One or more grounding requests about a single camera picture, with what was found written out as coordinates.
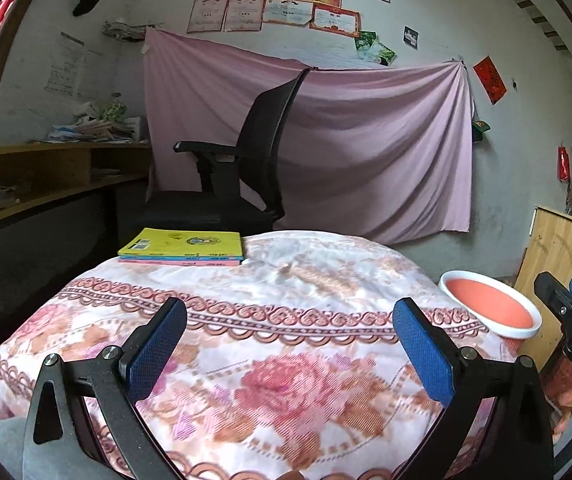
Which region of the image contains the wooden shelf with papers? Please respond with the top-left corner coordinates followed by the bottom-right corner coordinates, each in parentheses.
top-left (0, 141), bottom-right (153, 236)

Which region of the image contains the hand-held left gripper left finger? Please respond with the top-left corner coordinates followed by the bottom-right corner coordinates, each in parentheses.
top-left (22, 296), bottom-right (188, 480)

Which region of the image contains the pile of papers and books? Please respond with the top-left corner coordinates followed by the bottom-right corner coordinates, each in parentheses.
top-left (28, 117), bottom-right (149, 145)

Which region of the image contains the small wire wall shelf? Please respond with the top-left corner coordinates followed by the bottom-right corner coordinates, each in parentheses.
top-left (102, 19), bottom-right (147, 42)

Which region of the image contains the red paper wall poster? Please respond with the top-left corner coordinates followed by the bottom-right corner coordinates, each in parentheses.
top-left (472, 56), bottom-right (508, 106)

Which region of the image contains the floral pink blanket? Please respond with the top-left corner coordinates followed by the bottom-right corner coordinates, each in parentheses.
top-left (0, 230), bottom-right (522, 480)

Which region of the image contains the person's grey trouser leg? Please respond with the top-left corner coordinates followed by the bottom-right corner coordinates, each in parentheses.
top-left (0, 417), bottom-right (116, 480)

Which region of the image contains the orange basin with white rim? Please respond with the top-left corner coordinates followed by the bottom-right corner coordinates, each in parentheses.
top-left (438, 270), bottom-right (543, 356)

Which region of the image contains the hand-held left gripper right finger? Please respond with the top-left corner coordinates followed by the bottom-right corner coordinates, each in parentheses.
top-left (392, 296), bottom-right (554, 480)

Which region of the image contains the patterned plastic bag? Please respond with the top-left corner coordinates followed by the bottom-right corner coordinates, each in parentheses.
top-left (73, 100), bottom-right (129, 123)

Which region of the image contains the thin pink book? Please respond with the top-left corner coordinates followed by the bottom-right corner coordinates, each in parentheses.
top-left (120, 258), bottom-right (241, 267)

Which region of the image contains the pink hanging cloth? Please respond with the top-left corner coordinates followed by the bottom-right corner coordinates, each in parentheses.
top-left (143, 27), bottom-right (476, 246)

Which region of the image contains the light wooden cabinet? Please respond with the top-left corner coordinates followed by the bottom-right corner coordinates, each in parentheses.
top-left (513, 204), bottom-right (572, 376)

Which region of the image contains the yellow book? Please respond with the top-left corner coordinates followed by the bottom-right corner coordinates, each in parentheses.
top-left (117, 227), bottom-right (245, 257)

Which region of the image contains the black office chair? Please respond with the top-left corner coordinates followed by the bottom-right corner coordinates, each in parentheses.
top-left (143, 67), bottom-right (311, 233)

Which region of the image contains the white paper wall chart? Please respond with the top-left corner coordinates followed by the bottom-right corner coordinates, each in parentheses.
top-left (66, 40), bottom-right (86, 97)
top-left (46, 31), bottom-right (70, 93)

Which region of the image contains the red hanging ornament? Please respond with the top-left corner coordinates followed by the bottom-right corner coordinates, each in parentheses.
top-left (557, 142), bottom-right (572, 183)

